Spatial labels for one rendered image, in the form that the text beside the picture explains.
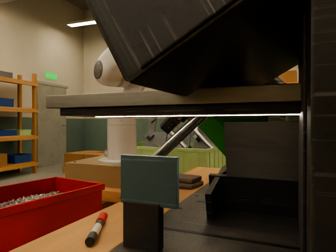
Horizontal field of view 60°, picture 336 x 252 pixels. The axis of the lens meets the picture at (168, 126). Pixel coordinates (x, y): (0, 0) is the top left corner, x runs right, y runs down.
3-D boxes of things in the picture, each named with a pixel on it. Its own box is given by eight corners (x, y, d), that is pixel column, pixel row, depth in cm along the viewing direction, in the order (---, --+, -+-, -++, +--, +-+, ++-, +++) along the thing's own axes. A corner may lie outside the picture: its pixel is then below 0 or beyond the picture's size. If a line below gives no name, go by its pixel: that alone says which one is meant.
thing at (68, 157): (62, 173, 643) (62, 153, 643) (87, 168, 717) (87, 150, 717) (106, 177, 592) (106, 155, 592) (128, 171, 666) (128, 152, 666)
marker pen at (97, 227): (94, 247, 44) (94, 236, 44) (84, 247, 44) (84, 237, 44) (107, 219, 57) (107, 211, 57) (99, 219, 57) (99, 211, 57)
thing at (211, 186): (200, 233, 59) (197, 192, 57) (212, 209, 67) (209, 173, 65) (324, 252, 50) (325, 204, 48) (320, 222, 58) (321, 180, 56)
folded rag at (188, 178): (204, 185, 89) (204, 175, 89) (191, 190, 83) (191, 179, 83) (176, 181, 95) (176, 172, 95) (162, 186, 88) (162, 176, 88)
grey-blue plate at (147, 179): (118, 245, 45) (118, 154, 45) (125, 240, 47) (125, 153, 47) (175, 256, 41) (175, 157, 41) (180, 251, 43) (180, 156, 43)
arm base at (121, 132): (89, 163, 113) (88, 116, 113) (112, 157, 132) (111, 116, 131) (134, 165, 108) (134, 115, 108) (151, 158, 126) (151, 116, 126)
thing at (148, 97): (45, 116, 43) (45, 95, 43) (109, 118, 58) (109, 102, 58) (356, 112, 27) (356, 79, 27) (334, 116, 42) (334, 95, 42)
